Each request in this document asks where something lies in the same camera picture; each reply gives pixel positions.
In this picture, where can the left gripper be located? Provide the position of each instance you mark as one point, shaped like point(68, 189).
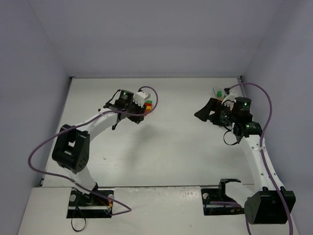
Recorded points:
point(136, 116)

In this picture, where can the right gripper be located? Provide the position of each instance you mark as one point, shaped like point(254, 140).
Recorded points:
point(217, 113)

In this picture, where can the green sloped lego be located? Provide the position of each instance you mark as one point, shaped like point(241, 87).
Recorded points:
point(219, 94)

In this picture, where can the green yellow red lego stack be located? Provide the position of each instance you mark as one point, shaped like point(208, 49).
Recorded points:
point(148, 107)

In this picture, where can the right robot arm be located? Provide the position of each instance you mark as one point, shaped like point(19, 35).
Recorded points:
point(269, 202)

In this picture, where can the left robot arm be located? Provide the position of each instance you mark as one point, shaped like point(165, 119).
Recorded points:
point(72, 146)

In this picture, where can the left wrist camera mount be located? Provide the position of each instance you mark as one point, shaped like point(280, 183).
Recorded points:
point(140, 98)

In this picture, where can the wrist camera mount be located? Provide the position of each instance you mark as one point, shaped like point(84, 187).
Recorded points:
point(229, 99)
point(140, 98)

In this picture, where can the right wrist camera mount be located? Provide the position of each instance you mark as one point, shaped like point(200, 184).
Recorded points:
point(229, 99)

